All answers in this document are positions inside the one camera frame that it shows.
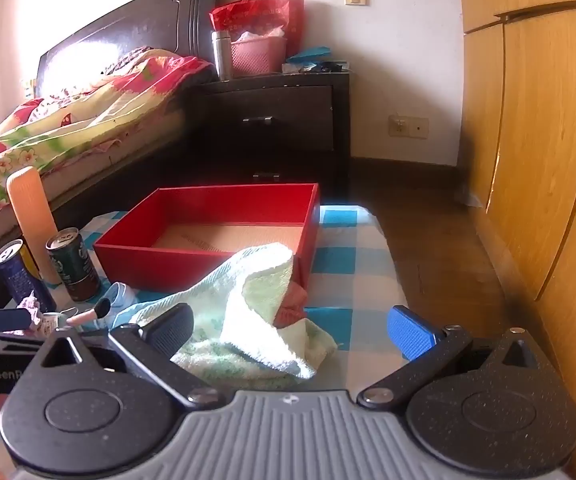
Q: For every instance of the purple cloth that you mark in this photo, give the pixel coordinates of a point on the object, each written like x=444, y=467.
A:
x=29, y=304

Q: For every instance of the light wooden wardrobe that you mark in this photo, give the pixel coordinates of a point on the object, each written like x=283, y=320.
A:
x=542, y=135

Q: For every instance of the yellow container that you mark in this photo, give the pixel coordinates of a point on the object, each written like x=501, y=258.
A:
x=30, y=260

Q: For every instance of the red plastic bag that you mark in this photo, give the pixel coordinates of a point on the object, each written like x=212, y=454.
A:
x=260, y=12

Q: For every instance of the dark green drink can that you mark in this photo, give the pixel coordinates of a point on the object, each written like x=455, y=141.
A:
x=78, y=270

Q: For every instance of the makeup brush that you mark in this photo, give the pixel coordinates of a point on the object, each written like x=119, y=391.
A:
x=90, y=312

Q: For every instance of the pink cloth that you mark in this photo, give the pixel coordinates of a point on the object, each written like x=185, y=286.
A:
x=290, y=307

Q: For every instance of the blue flat packet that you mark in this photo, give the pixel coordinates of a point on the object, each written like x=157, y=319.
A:
x=310, y=54

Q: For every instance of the dark small clutter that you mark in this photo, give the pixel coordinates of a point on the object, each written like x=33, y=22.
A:
x=333, y=66

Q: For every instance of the blue white checkered tablecloth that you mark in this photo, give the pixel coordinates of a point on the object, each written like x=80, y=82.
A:
x=335, y=260

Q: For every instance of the blue drink can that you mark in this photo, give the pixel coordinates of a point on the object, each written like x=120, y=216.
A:
x=20, y=280

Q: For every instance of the beige wall outlet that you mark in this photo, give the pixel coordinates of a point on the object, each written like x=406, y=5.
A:
x=408, y=126

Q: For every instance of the red cardboard box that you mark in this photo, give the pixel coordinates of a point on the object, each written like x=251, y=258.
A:
x=133, y=265

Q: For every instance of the pink plastic basket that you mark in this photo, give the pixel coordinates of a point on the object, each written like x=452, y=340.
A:
x=258, y=56

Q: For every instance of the pale green towel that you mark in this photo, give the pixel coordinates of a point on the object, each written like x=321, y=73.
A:
x=228, y=320

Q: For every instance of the bed mattress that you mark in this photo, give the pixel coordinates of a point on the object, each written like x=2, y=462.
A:
x=133, y=132

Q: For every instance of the small white jar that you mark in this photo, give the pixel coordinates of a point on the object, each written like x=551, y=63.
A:
x=50, y=324

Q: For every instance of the dark wooden nightstand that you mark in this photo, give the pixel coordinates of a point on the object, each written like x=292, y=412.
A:
x=288, y=105

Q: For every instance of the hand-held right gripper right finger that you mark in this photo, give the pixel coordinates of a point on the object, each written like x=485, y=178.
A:
x=410, y=332

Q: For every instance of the orange ribbed cylinder bottle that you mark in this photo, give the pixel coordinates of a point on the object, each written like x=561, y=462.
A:
x=30, y=210

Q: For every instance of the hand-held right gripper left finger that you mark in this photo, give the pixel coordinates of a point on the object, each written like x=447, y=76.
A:
x=170, y=325

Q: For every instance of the steel thermos bottle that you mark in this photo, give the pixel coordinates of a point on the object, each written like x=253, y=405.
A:
x=222, y=57

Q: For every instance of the bed with floral quilt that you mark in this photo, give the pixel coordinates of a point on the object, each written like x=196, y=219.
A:
x=168, y=15

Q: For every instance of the floral bed blanket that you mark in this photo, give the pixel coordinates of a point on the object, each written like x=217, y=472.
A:
x=78, y=120

